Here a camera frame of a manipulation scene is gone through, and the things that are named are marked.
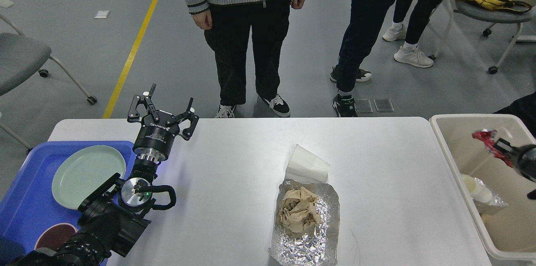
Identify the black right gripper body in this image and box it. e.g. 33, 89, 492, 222
513, 145, 536, 182

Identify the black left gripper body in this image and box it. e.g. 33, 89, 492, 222
133, 122, 180, 162

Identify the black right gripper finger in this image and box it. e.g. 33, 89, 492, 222
494, 138, 520, 162

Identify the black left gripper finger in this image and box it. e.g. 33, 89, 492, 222
167, 98, 199, 141
128, 83, 160, 124

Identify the red foil wrapper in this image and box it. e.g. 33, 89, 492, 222
472, 129, 513, 168

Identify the green plate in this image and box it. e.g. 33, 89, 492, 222
52, 145, 126, 209

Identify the aluminium foil sheet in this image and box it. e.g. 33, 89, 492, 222
269, 179, 340, 266

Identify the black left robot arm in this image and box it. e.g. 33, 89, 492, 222
6, 84, 199, 266

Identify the beige plastic bin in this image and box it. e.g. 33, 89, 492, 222
429, 114, 536, 262

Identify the person in black trousers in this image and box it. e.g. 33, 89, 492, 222
185, 0, 305, 118

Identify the grey chair left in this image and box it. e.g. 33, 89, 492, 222
0, 13, 98, 149

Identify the grey chair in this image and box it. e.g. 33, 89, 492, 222
428, 0, 534, 75
0, 13, 98, 149

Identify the blue plastic tray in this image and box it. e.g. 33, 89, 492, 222
1, 141, 136, 254

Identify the grey chair right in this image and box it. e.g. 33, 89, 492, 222
428, 0, 534, 75

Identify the crumpled brown paper on foil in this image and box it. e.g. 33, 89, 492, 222
279, 186, 323, 236

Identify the person with white sneakers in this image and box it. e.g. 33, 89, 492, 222
381, 0, 442, 69

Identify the person in dark jeans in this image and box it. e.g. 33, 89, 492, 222
330, 0, 395, 117

